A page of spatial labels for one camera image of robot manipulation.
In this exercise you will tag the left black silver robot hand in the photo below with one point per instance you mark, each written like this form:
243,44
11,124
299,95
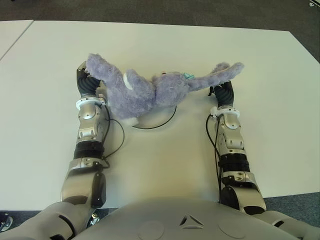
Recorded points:
86,85

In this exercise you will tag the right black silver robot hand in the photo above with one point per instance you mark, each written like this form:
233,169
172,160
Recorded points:
225,96

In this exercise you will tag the purple plush rabbit doll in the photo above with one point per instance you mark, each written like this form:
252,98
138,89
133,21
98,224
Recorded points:
140,90

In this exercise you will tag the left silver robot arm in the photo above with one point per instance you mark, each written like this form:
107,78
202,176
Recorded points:
87,125

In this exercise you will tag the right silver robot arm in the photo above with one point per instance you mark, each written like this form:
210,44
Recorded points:
233,142

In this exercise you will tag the white plate with black rim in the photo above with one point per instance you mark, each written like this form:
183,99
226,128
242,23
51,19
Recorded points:
162,117

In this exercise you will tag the metal table caster wheel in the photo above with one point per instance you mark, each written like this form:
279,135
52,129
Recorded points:
95,218
6,223

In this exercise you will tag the grey robot torso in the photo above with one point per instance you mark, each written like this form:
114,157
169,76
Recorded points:
175,220

